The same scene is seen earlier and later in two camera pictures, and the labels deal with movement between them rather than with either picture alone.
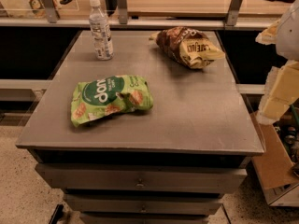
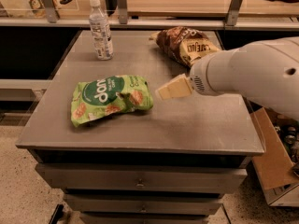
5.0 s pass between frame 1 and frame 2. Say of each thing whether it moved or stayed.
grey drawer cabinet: stayed
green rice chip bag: stayed
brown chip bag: stayed
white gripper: moved
